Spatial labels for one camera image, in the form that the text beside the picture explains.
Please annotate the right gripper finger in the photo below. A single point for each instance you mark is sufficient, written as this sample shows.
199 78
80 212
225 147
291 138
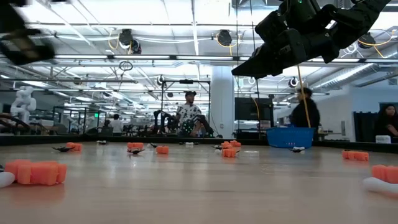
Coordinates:
273 62

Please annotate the blue plastic basket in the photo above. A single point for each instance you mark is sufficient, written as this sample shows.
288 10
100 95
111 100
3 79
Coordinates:
290 137

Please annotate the white plastic bone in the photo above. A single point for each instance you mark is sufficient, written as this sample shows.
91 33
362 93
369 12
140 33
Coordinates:
4 179
189 144
379 185
299 148

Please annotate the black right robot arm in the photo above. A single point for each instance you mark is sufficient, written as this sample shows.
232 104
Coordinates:
357 18

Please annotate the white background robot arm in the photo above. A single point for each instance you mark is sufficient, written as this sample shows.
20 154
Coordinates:
23 102

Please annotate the black background robot arm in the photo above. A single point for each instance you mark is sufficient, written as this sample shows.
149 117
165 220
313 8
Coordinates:
205 123
161 121

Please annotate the black display screen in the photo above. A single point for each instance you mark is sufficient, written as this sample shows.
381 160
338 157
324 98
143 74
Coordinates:
253 109

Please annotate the person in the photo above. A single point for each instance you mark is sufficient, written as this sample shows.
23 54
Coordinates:
387 121
303 112
116 124
188 115

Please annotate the white building column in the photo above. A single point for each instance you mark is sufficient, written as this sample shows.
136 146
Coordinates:
222 102

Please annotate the black partition panel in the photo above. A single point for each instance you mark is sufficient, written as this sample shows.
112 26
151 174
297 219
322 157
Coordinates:
363 126

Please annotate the ceiling light strip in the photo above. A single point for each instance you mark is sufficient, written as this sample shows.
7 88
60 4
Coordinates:
140 57

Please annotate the small white box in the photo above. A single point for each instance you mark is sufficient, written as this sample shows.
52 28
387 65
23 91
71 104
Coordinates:
383 139

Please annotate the black metal gantry frame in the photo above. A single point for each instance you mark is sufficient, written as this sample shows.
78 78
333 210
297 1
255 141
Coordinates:
186 81

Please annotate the black framed enclosure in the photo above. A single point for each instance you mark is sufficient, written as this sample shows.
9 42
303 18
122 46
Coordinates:
84 121

